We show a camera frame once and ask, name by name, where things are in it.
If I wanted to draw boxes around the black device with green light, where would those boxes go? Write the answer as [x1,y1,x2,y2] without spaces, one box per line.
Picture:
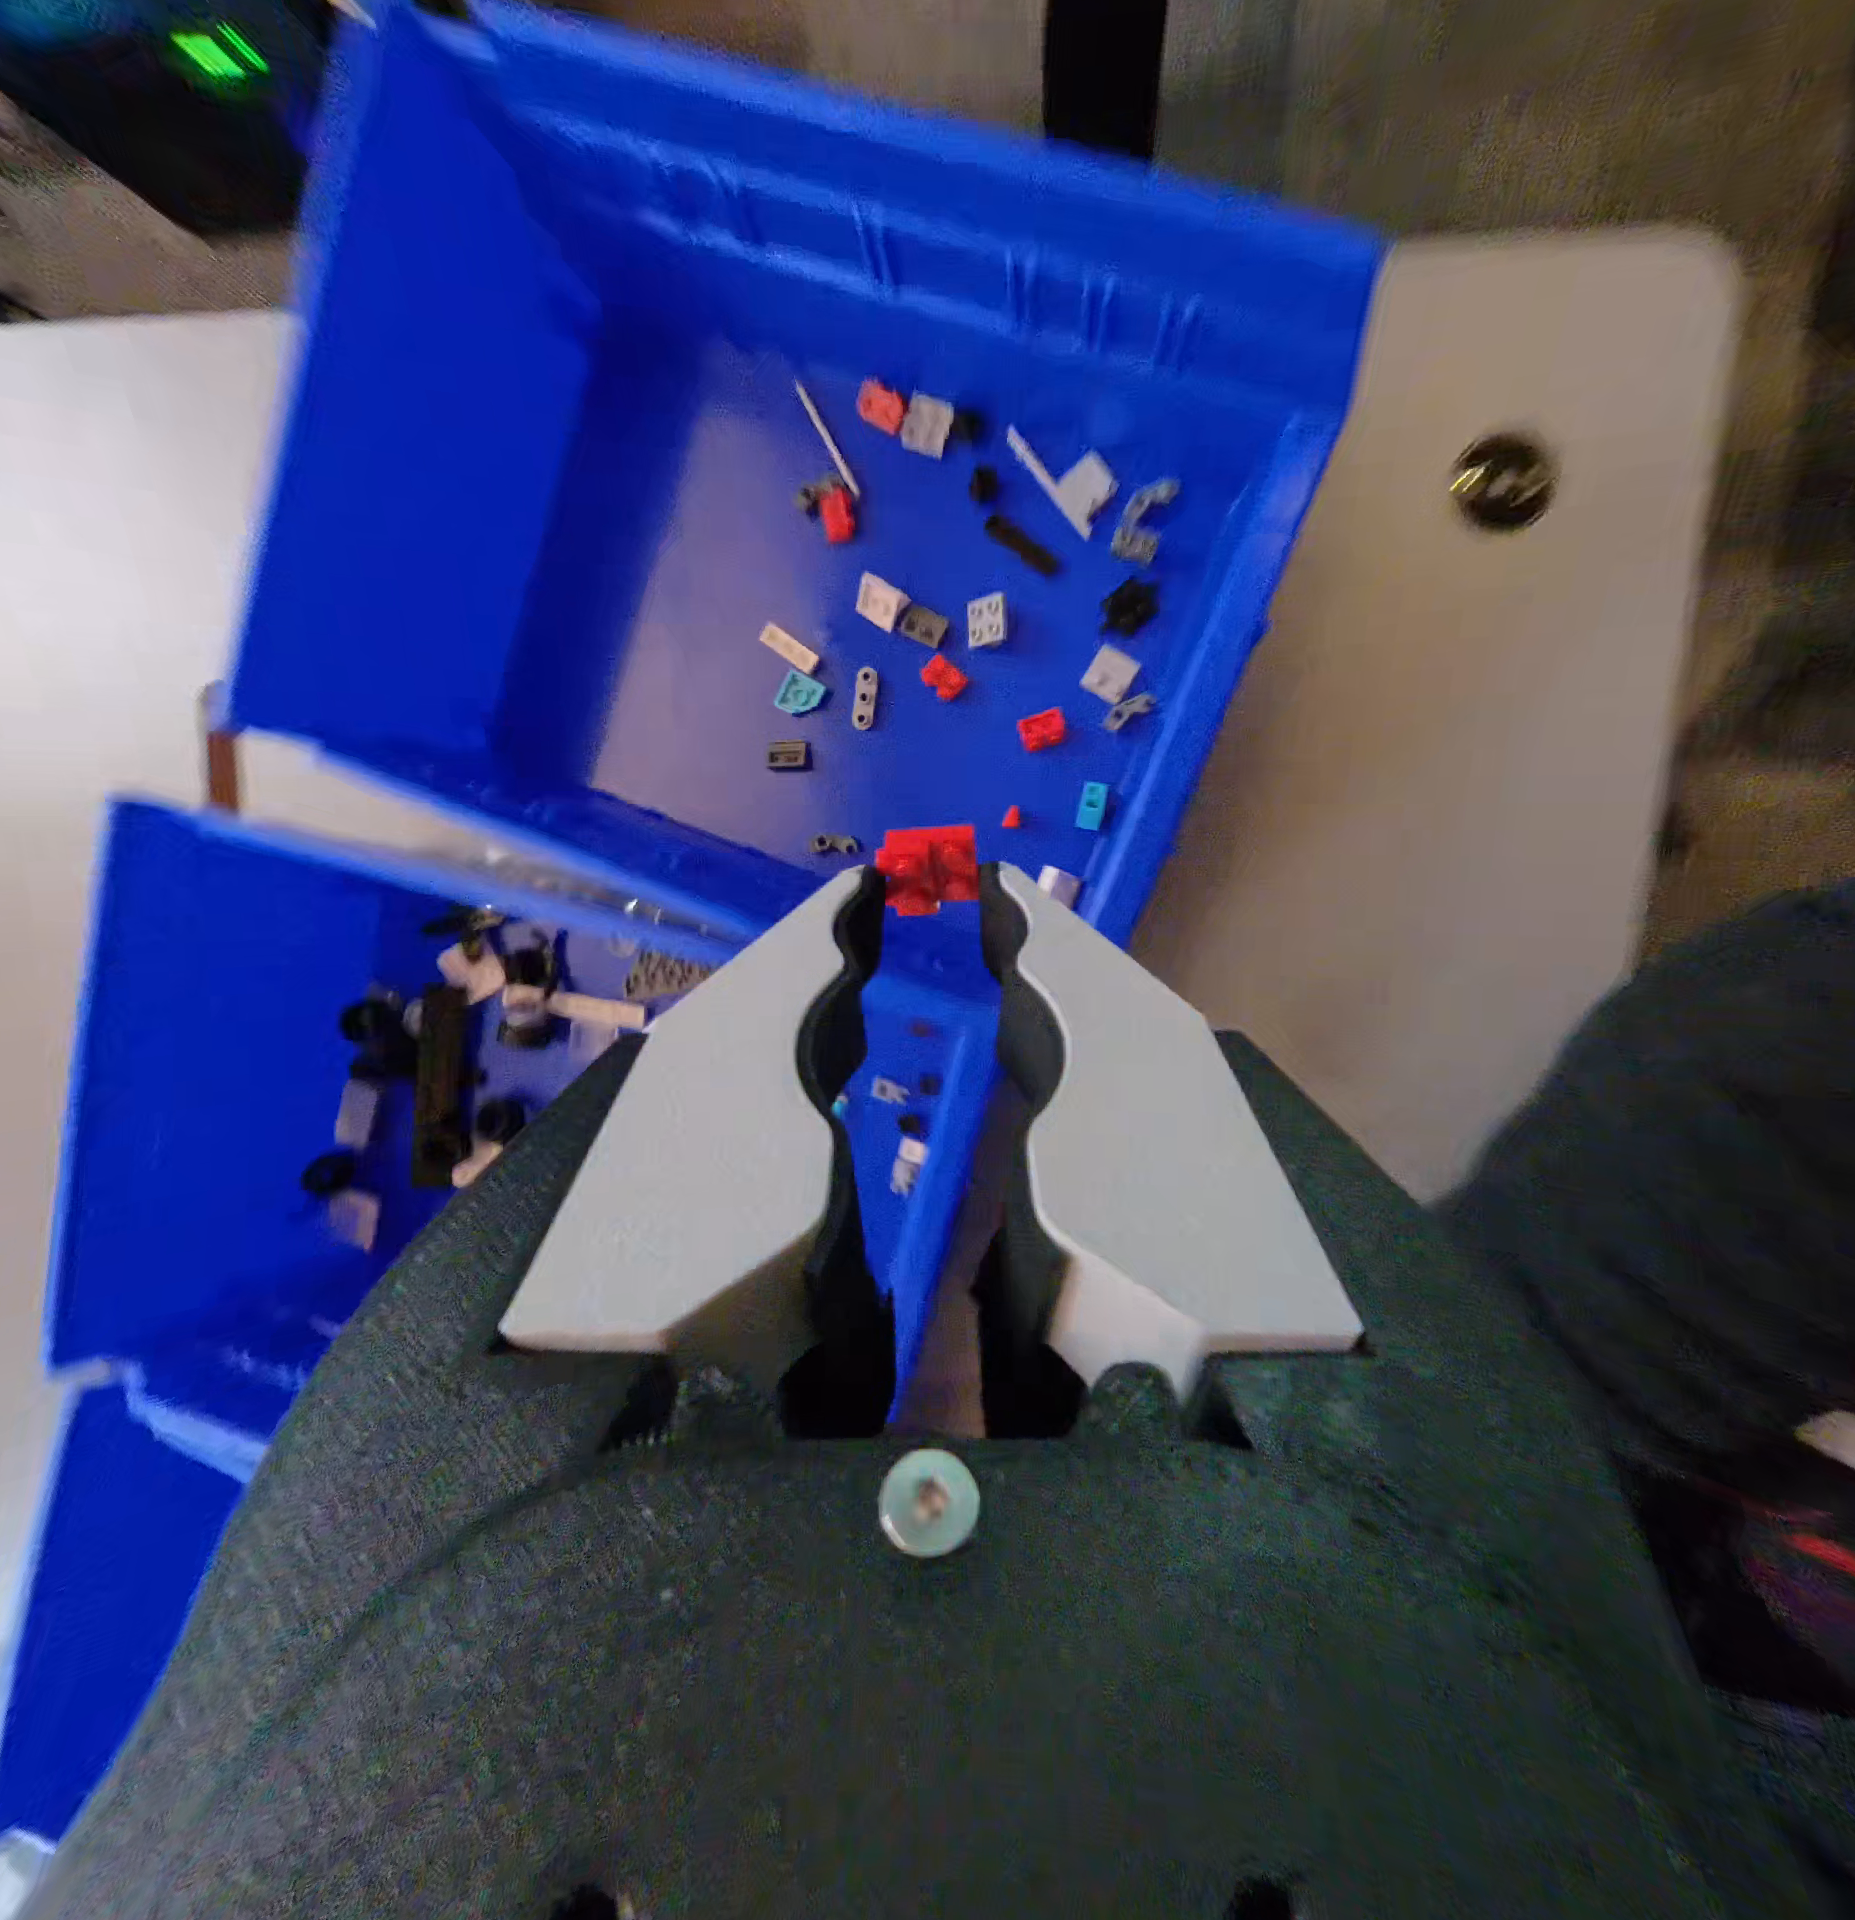
[0,0,321,325]

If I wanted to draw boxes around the black post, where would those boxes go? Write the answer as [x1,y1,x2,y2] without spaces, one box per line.
[1041,0,1174,163]

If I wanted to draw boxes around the scattered small coloured bricks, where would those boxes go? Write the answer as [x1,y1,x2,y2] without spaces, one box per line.
[754,376,1184,909]

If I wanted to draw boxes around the large blue plastic bin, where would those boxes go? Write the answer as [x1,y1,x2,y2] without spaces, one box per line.
[226,0,1392,1428]

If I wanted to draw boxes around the round metal grommet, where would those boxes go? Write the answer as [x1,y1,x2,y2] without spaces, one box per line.
[1450,434,1559,538]

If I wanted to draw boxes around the medium blue plastic bin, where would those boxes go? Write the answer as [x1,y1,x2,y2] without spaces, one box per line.
[44,796,870,1375]

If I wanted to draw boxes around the white side table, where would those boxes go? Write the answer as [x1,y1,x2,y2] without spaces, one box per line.
[0,225,1751,1698]

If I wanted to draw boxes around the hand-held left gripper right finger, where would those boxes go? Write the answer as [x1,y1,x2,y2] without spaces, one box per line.
[978,863,1369,1391]

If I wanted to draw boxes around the person's dark clothing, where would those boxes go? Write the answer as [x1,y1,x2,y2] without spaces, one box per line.
[1438,877,1855,1920]

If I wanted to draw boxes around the scattered black and white bricks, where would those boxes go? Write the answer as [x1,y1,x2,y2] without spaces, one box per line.
[305,909,721,1256]

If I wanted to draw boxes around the red toy brick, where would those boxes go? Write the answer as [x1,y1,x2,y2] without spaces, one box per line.
[874,824,976,917]

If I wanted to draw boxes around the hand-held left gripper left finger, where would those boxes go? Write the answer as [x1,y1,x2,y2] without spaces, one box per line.
[498,863,891,1360]

